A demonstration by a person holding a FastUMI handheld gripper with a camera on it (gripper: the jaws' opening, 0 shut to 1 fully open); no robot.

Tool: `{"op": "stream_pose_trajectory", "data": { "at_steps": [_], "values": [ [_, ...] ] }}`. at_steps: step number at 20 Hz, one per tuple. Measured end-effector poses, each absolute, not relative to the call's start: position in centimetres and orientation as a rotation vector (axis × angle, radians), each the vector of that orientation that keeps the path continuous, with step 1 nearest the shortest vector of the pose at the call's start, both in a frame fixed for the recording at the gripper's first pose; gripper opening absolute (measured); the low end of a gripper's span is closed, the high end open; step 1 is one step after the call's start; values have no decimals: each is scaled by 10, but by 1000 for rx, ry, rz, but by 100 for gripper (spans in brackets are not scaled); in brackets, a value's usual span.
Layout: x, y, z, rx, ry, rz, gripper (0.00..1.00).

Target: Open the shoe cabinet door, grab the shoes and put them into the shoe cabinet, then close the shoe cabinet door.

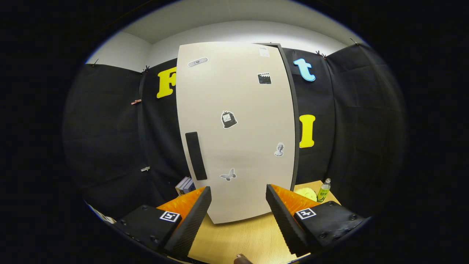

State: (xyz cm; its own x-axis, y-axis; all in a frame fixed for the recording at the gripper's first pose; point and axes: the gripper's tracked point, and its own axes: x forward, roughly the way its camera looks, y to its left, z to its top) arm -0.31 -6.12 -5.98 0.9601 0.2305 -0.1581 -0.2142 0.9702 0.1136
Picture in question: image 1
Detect green drink bottle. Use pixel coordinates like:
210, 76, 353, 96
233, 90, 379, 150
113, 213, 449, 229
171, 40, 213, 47
317, 178, 331, 203

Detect grey shoe cabinet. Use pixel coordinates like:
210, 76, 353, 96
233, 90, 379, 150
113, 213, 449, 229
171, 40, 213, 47
256, 43, 301, 191

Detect black backdrop cloth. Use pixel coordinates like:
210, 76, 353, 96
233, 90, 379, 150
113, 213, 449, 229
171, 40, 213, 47
62, 42, 409, 220

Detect white spine book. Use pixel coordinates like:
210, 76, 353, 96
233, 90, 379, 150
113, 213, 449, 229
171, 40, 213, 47
175, 177, 191, 195

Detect yellow pineapple plush toy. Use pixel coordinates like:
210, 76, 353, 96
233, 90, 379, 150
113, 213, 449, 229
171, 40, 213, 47
295, 187, 317, 202

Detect black door handle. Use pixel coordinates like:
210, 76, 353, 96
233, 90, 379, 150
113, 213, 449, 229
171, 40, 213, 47
185, 132, 208, 181

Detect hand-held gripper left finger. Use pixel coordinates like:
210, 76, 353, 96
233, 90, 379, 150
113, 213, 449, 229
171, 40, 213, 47
115, 186, 212, 259

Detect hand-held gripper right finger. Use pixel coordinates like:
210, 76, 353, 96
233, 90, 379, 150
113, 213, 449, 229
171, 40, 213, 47
266, 184, 369, 257

